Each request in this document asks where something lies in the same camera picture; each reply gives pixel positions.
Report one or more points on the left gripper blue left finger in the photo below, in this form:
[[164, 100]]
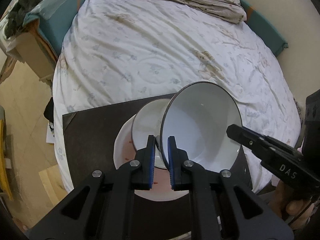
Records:
[[149, 161]]

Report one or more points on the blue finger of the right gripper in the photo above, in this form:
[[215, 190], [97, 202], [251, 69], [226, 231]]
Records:
[[260, 144]]

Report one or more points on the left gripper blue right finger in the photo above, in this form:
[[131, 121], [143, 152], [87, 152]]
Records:
[[178, 179]]

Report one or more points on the large pink strawberry plate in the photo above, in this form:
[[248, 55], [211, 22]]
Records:
[[124, 151]]

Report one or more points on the white fish bowl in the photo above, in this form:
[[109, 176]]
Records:
[[198, 117], [147, 122], [159, 160]]

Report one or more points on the person's right hand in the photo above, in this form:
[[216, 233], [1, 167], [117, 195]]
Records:
[[284, 203]]

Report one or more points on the black rectangular mat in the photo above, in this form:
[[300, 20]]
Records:
[[89, 137]]

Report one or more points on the white floral bed sheet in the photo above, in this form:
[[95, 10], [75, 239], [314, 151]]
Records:
[[123, 50]]

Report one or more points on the yellow wooden chair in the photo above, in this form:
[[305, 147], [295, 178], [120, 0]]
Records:
[[5, 187]]

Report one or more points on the dark clothes pile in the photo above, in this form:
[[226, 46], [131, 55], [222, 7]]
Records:
[[16, 14]]

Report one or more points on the teal bed frame padding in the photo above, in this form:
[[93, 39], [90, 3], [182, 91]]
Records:
[[50, 20]]

